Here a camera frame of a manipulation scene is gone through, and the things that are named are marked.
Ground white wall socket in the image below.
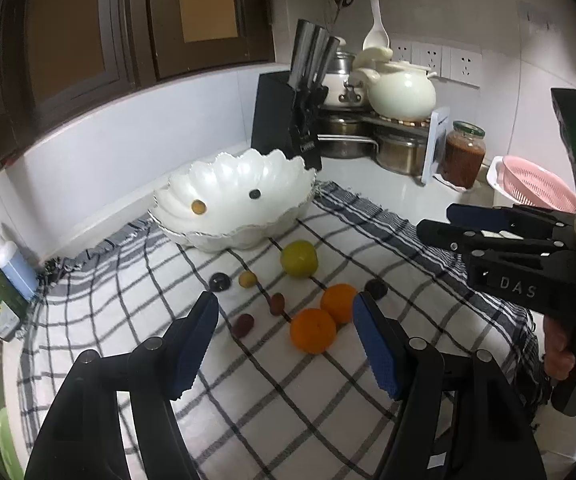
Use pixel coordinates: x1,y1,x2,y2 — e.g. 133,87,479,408
390,40,413,68
412,42,443,73
449,47,483,86

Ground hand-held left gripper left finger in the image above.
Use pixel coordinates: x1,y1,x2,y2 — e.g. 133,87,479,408
24,290,220,480

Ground black handled knife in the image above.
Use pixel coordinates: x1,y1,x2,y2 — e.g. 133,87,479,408
288,19,315,89
320,35,342,89
307,25,331,90

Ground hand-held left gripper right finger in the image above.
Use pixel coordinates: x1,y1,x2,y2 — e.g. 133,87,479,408
352,290,544,480

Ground blue pump soap bottle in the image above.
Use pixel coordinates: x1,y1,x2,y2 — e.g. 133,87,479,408
0,220,39,303

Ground green plastic basin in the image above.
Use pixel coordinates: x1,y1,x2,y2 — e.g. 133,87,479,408
0,407,24,480

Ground black white checkered cloth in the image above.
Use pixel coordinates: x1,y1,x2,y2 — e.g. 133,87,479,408
18,180,554,480

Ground white scalloped bowl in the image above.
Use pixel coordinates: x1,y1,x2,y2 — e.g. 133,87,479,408
148,148,319,253

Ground pink plastic colander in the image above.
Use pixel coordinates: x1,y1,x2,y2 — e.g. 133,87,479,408
502,156,576,212

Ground yellow-green round fruit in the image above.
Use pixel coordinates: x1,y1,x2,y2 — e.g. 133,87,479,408
280,240,318,278

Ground glass jar of red sauce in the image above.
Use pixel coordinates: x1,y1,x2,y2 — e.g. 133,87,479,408
442,121,487,190

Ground orange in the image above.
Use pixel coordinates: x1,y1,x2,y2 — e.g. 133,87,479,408
289,308,337,355
320,283,358,325

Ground stainless steel pots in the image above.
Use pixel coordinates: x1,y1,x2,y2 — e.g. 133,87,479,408
317,107,439,183

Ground white ladle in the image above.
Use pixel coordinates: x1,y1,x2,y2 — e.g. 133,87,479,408
362,0,392,53

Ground person's right hand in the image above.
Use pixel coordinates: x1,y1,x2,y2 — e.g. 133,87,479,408
542,304,576,383

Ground black knife block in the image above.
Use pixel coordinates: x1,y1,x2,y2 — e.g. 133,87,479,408
250,71,325,172

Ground brown window frame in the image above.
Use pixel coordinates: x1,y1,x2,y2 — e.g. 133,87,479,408
0,0,276,181

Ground cream ceramic pot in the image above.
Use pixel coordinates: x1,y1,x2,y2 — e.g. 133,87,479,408
350,47,439,121

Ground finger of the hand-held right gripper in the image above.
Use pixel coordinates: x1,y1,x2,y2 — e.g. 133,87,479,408
416,219,576,257
445,202,576,241

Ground white card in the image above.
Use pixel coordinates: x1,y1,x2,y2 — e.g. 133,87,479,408
422,106,451,183

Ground white plastic basin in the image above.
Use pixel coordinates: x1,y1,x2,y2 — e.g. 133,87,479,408
486,156,519,206

